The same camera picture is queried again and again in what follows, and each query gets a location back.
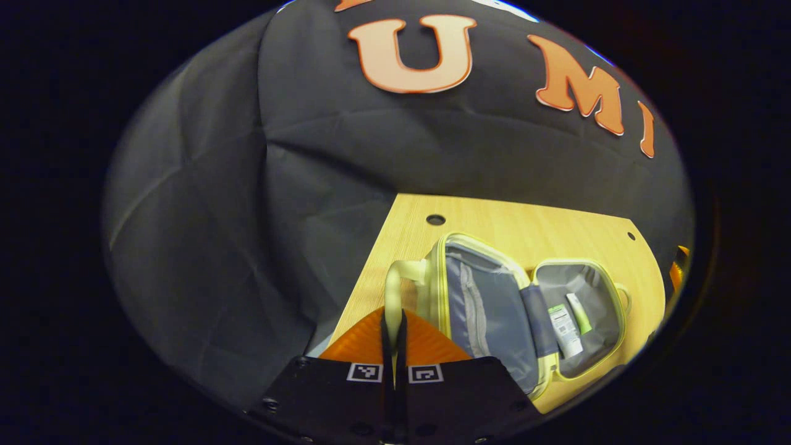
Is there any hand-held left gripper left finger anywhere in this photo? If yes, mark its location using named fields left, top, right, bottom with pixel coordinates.
left=247, top=307, right=397, bottom=444

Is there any white tube with green cap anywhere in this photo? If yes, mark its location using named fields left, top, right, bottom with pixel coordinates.
left=565, top=292, right=594, bottom=336

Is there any pale yellow suitcase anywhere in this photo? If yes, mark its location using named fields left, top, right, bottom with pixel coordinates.
left=383, top=232, right=632, bottom=400

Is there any green and yellow tube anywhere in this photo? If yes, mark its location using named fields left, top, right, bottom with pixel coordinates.
left=547, top=303, right=585, bottom=360

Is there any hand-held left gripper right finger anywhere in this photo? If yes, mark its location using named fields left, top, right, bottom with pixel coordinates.
left=397, top=309, right=538, bottom=444

